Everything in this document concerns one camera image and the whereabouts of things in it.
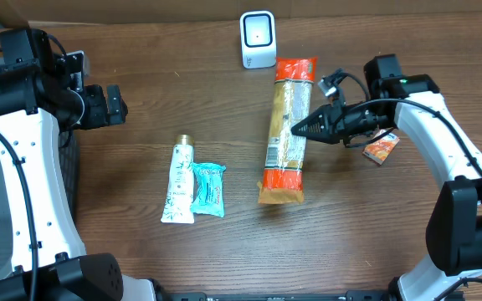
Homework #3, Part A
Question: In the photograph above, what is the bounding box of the orange white carton box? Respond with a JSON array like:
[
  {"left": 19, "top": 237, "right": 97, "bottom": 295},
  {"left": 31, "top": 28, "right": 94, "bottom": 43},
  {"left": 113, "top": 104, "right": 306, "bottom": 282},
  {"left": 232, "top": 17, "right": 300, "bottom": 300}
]
[{"left": 362, "top": 130, "right": 400, "bottom": 166}]

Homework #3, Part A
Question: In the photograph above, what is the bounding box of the orange spaghetti packet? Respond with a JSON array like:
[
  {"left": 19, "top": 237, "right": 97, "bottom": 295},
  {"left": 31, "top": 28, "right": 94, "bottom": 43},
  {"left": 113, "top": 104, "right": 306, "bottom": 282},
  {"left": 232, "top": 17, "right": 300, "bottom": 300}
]
[{"left": 259, "top": 57, "right": 317, "bottom": 205}]

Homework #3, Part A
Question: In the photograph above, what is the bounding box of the teal tissue packet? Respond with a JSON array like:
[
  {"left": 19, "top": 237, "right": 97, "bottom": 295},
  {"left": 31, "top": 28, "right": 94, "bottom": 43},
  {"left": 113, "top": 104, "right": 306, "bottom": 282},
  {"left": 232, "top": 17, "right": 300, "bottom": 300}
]
[{"left": 190, "top": 163, "right": 226, "bottom": 217}]

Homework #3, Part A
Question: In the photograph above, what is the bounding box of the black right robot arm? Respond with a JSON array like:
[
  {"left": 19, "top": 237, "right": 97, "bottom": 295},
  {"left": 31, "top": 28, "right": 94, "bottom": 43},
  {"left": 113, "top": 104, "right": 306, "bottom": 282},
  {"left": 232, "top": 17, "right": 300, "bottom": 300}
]
[{"left": 291, "top": 54, "right": 482, "bottom": 300}]

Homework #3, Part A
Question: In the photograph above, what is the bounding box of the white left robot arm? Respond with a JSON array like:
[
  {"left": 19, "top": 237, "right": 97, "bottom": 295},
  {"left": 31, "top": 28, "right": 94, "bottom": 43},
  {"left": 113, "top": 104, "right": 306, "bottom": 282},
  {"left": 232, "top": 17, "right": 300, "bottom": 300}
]
[{"left": 0, "top": 28, "right": 168, "bottom": 301}]

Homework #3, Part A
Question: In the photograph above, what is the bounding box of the white barcode scanner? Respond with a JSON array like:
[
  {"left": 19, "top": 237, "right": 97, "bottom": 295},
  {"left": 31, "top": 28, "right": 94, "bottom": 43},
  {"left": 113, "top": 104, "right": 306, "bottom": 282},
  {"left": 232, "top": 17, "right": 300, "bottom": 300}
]
[{"left": 239, "top": 10, "right": 277, "bottom": 69}]

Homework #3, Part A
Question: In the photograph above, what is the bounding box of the white gold tube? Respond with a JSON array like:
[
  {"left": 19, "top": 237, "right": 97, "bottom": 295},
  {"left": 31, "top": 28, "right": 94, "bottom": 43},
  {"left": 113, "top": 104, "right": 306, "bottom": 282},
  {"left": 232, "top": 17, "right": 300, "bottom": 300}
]
[{"left": 161, "top": 135, "right": 194, "bottom": 224}]

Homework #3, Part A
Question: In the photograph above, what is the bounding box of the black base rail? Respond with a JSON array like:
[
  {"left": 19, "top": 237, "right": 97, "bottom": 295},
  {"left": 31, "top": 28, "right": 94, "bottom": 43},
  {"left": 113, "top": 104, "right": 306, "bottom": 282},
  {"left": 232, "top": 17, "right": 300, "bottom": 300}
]
[{"left": 156, "top": 290, "right": 397, "bottom": 301}]

